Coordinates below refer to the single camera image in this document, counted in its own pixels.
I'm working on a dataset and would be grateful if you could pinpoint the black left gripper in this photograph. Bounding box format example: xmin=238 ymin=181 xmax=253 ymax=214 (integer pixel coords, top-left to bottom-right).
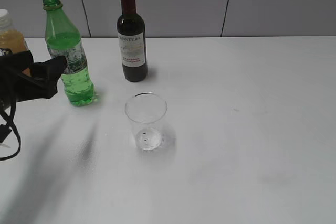
xmin=1 ymin=51 xmax=66 ymax=108

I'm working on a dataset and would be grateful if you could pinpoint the green sprite bottle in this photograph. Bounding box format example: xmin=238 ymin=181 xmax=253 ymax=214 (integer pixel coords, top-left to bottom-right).
xmin=43 ymin=0 xmax=95 ymax=106

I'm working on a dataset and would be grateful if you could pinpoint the transparent plastic cup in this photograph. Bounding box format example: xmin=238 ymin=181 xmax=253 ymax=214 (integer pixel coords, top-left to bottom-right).
xmin=124 ymin=92 xmax=168 ymax=151

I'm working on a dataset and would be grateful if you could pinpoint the orange juice bottle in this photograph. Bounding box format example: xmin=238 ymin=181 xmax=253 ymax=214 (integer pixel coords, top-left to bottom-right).
xmin=0 ymin=9 xmax=29 ymax=56

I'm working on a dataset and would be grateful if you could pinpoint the dark red wine bottle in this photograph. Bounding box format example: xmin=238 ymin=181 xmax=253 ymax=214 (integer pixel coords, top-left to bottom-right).
xmin=117 ymin=0 xmax=148 ymax=82

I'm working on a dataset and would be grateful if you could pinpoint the black cable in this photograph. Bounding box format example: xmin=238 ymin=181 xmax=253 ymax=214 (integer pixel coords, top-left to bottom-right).
xmin=0 ymin=98 xmax=22 ymax=162

